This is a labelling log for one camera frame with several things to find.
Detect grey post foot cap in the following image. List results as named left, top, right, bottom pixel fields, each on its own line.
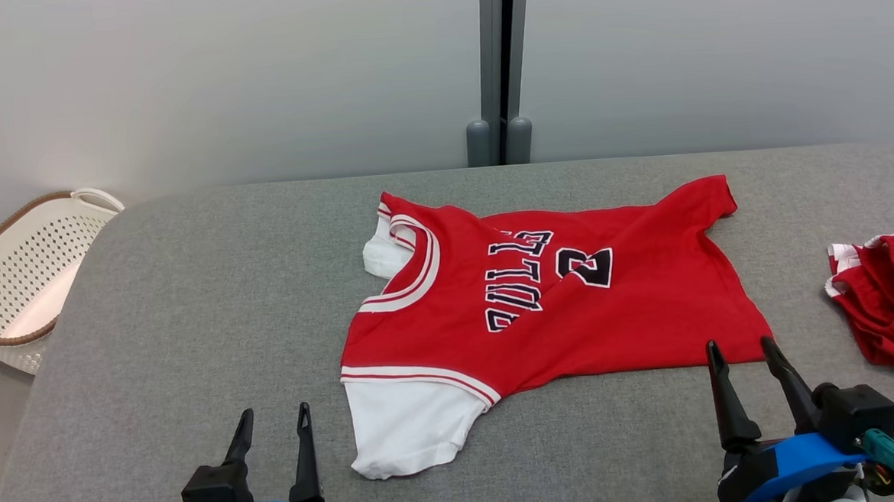
left=465, top=118, right=493, bottom=168
left=505, top=116, right=535, bottom=166

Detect red shorts with white trim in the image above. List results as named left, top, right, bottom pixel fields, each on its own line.
left=823, top=233, right=894, bottom=384

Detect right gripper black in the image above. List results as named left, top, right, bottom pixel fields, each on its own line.
left=706, top=333, right=825, bottom=502

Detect red jersey with white sleeves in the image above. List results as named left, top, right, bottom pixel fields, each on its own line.
left=331, top=172, right=780, bottom=483

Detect grey partition post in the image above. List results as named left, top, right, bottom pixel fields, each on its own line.
left=476, top=0, right=539, bottom=167

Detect white perforated laundry basket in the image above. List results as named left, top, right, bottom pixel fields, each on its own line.
left=0, top=186, right=134, bottom=377

